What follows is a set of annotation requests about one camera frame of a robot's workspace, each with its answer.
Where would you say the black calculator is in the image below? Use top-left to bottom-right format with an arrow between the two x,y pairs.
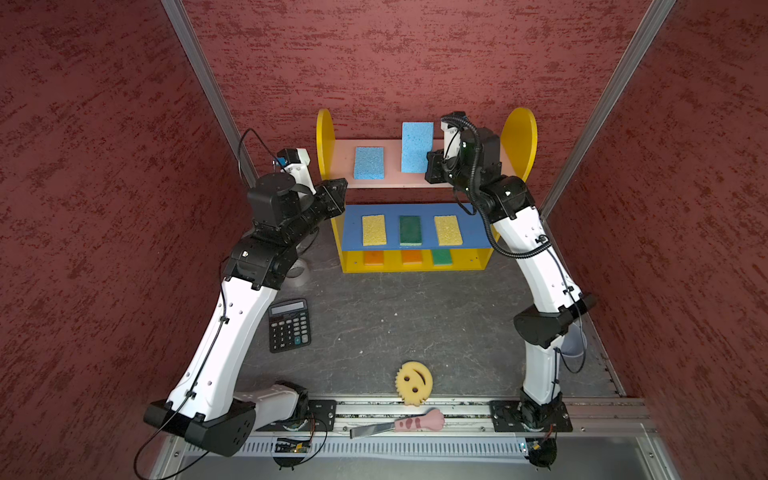
268,298 -> 312,354

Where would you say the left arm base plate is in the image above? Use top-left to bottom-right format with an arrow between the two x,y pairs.
277,399 -> 338,433

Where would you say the blue sponge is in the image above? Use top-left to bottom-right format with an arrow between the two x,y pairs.
353,147 -> 385,181
401,122 -> 434,174

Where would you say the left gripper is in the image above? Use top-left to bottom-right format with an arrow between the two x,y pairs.
284,177 -> 347,244

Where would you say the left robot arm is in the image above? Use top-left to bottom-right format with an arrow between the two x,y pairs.
144,172 -> 348,456

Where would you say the grey mug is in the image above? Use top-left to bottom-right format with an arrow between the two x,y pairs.
561,321 -> 588,358

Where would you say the orange sponge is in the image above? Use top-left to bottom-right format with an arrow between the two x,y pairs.
401,250 -> 423,265
363,251 -> 385,267

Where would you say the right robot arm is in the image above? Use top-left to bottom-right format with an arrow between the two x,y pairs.
425,118 -> 594,432

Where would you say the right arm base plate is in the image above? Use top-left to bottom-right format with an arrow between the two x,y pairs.
489,399 -> 573,434

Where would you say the yellow shelf with coloured boards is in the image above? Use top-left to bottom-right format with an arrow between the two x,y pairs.
317,108 -> 552,273

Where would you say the orange sponge front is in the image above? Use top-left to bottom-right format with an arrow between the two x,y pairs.
401,250 -> 423,265

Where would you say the pink handled scraper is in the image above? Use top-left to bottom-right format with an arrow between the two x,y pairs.
349,409 -> 445,440

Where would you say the dark green sponge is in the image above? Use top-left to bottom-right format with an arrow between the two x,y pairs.
399,215 -> 423,246

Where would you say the light green sponge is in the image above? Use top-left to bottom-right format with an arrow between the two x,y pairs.
431,249 -> 453,267

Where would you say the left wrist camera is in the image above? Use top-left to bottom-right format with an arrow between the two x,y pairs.
276,148 -> 316,195

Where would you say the yellow smiley face sponge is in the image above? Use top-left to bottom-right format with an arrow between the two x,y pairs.
395,361 -> 434,406

